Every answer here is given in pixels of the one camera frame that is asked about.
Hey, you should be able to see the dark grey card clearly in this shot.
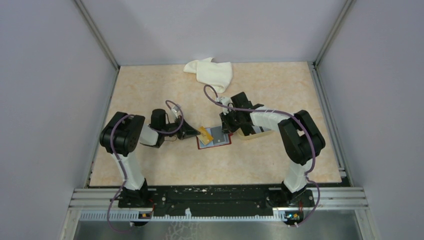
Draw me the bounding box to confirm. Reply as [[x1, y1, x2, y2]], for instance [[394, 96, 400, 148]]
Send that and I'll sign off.
[[210, 126, 230, 145]]

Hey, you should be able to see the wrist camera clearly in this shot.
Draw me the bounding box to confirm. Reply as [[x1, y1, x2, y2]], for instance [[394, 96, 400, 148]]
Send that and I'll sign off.
[[170, 104, 182, 119], [216, 96, 232, 111]]

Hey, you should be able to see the white folded cloth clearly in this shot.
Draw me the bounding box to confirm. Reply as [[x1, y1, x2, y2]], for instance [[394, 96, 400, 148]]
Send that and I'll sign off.
[[183, 57, 234, 93]]

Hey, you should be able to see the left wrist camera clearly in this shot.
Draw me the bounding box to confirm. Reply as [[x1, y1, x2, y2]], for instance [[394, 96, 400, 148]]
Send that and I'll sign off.
[[170, 104, 182, 119]]

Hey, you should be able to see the aluminium frame rail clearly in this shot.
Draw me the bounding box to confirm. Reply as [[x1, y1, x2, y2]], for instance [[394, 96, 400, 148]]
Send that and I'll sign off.
[[68, 185, 369, 222]]

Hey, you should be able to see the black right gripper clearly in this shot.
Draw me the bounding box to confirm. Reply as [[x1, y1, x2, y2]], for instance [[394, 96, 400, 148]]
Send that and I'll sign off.
[[219, 108, 243, 135]]

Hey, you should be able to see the gold VIP card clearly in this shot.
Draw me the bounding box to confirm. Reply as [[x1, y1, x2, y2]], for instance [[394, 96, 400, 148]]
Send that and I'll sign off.
[[197, 126, 214, 146]]

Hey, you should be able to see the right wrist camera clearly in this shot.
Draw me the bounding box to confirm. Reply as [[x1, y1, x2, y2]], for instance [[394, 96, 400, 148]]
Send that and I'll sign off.
[[216, 96, 232, 111]]

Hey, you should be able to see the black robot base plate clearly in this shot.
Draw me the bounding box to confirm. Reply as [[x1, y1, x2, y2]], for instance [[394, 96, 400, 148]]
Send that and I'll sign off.
[[115, 183, 315, 217]]

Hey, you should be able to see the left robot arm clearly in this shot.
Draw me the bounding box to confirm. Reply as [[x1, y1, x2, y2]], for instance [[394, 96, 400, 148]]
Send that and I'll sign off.
[[99, 108, 200, 207]]

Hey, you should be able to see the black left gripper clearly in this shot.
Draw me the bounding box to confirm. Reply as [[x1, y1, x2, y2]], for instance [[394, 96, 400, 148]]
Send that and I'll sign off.
[[161, 115, 201, 140]]

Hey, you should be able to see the red leather card holder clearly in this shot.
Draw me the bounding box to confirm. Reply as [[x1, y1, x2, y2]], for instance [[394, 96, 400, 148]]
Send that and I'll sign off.
[[196, 126, 233, 150]]

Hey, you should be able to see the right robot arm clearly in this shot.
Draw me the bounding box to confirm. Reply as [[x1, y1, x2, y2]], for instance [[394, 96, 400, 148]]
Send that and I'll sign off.
[[216, 92, 326, 206]]

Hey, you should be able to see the beige oval tray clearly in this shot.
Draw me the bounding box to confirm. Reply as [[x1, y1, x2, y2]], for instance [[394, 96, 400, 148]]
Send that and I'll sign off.
[[236, 126, 273, 141]]

